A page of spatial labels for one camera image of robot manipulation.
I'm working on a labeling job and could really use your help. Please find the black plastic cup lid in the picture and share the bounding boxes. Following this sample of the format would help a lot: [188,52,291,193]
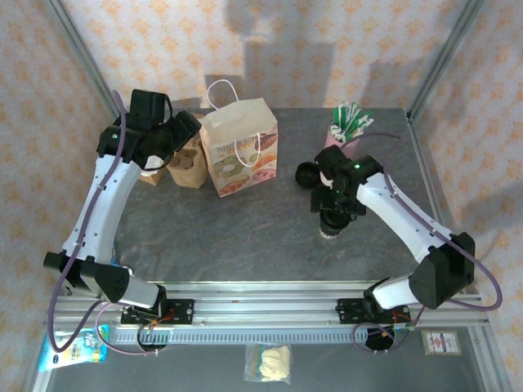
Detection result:
[321,210,348,228]

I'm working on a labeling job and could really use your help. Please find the white paper napkins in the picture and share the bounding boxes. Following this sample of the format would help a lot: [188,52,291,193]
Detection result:
[143,151,175,172]

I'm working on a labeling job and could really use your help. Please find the brown pulp cup carrier stack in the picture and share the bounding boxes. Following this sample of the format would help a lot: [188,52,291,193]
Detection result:
[166,113,209,189]

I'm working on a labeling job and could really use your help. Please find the paper coffee cup black sleeve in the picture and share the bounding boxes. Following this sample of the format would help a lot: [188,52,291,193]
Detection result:
[318,210,349,242]

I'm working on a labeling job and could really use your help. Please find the white donut print paper bag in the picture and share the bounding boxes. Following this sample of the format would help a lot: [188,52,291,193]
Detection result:
[197,79,279,199]

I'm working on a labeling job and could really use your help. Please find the black cup lid stack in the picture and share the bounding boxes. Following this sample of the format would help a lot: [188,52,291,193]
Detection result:
[295,161,322,189]

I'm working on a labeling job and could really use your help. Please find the pink straw holder cup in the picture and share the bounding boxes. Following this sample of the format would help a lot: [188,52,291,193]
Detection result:
[324,124,363,158]

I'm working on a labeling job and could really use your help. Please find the small red white sachet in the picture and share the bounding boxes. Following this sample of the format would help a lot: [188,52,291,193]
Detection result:
[420,329,463,356]

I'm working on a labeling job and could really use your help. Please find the clear zip bag yellow contents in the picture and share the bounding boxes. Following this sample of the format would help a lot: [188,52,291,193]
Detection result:
[244,342,293,385]

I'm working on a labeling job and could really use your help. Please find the blue white snack packet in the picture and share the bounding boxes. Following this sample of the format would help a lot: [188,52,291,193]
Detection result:
[38,324,110,373]

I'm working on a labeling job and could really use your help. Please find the aluminium table side rail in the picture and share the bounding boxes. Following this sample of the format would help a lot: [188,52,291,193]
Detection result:
[405,109,479,295]

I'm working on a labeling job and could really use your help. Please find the aluminium frame post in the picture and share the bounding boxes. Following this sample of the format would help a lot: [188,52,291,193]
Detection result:
[407,0,488,122]
[42,0,126,126]

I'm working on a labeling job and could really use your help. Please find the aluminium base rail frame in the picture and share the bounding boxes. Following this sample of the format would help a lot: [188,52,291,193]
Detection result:
[43,279,490,327]

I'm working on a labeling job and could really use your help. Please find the grey slotted cable duct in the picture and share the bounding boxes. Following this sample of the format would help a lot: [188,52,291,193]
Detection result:
[108,328,371,345]

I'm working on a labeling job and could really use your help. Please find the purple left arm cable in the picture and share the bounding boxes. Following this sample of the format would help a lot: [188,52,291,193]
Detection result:
[47,89,163,357]

